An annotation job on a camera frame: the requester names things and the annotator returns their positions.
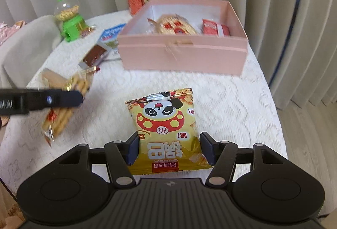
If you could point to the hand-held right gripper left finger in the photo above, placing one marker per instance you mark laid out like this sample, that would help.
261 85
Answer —
133 150

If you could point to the red label snack packet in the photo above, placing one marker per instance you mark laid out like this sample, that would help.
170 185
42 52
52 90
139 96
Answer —
214 27

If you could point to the yellow panda snack packet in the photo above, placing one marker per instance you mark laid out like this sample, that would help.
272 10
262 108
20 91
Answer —
164 118

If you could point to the round rice cracker packet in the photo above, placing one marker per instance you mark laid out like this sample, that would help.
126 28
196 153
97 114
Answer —
175 24

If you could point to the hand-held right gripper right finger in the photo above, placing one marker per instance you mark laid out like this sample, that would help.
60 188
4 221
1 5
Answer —
208 148

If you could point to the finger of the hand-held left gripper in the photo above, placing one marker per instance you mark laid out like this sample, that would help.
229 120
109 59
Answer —
63 98

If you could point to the white blue snack packet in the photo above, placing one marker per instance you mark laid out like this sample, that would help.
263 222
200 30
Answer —
110 36

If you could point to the brown snack packet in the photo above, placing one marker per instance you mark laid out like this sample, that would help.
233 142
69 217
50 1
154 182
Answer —
93 55

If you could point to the green toy gumball machine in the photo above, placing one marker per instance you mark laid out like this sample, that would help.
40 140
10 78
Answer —
69 23

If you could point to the pink shiny wrapper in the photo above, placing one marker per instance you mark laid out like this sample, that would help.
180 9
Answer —
6 30

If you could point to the clear breadstick packet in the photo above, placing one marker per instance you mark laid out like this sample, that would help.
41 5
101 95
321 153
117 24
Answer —
79 81

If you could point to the pink cardboard box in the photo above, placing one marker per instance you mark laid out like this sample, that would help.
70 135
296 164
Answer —
181 53

